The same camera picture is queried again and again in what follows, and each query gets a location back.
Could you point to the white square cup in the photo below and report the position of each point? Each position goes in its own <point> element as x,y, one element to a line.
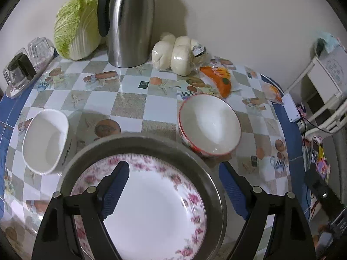
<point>46,140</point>

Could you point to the teal cloth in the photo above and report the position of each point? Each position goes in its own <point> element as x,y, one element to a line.
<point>329,42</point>

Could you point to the white chair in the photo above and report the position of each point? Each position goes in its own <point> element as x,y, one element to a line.
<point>326,80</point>

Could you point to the blue tablecloth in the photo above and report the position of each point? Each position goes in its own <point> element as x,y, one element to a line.
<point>282,119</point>

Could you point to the napa cabbage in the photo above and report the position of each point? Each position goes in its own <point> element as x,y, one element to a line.
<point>76,29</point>

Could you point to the pink floral round plate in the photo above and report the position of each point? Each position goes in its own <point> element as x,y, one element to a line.
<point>151,216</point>

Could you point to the white steamed bun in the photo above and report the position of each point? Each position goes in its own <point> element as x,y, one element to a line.
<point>167,36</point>
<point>183,41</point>
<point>181,61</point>
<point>162,55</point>

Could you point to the black device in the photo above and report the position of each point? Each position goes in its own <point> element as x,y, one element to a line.
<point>322,192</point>

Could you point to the strawberry print bowl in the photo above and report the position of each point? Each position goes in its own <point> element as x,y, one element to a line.
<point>208,124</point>

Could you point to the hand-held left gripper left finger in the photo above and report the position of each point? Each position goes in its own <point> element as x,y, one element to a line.
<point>116,189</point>

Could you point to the stainless steel round plate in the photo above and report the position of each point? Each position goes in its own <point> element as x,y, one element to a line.
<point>141,145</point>

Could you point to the orange snack packet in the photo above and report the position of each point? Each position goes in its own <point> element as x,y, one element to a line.
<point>222,81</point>

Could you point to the clear tea tray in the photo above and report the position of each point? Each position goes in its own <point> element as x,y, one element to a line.
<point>13,93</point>

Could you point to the clear packet with orange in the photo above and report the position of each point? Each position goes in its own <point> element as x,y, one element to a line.
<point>272,92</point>

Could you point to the stainless steel thermos jug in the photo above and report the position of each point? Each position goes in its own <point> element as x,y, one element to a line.
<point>130,27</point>

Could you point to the white power box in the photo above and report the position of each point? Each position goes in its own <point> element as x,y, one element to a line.
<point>291,108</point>

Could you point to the white printed box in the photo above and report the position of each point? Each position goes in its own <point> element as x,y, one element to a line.
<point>336,67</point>

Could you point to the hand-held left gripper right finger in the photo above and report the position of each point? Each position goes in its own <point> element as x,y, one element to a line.
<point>230,189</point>

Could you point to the grey fabric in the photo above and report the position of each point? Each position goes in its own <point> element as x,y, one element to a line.
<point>337,162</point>

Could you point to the clear glass cup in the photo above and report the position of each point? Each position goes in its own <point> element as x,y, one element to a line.
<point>35,54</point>
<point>45,44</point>

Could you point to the clear plastic bun bag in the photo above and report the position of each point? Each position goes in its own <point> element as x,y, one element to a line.
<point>198,50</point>

